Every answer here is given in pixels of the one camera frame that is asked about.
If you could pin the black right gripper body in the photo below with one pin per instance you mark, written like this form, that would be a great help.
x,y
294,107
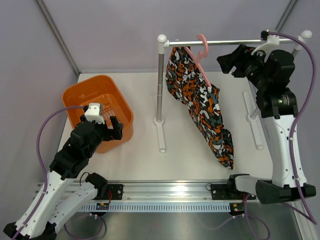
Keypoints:
x,y
251,65

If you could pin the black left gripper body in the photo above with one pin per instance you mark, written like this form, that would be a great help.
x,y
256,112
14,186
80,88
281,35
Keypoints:
x,y
103,133

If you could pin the camouflage patterned shorts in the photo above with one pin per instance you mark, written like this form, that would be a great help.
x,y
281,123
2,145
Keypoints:
x,y
187,85

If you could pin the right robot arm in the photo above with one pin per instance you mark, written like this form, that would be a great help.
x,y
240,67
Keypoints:
x,y
278,106

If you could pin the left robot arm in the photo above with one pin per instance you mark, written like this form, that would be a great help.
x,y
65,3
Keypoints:
x,y
45,218

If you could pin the orange plastic basket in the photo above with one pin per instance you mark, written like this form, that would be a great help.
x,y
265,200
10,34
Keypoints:
x,y
102,96

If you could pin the white and silver clothes rack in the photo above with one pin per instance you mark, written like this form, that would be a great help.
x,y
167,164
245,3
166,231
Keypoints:
x,y
163,44

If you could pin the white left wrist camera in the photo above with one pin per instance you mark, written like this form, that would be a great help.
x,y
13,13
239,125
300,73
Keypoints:
x,y
94,113

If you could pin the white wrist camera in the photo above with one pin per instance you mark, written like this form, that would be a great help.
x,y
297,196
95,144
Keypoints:
x,y
270,42
94,113

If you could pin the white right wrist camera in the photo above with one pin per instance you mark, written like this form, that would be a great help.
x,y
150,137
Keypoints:
x,y
270,42

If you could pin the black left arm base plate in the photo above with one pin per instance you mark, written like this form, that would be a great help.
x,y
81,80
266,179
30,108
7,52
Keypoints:
x,y
114,191

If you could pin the aluminium mounting rail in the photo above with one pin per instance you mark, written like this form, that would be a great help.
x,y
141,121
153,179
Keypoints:
x,y
170,191

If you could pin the white slotted cable duct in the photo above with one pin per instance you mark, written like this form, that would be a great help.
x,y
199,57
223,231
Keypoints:
x,y
156,207

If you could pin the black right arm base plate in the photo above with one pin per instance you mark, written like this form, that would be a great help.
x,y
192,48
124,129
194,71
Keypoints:
x,y
226,191

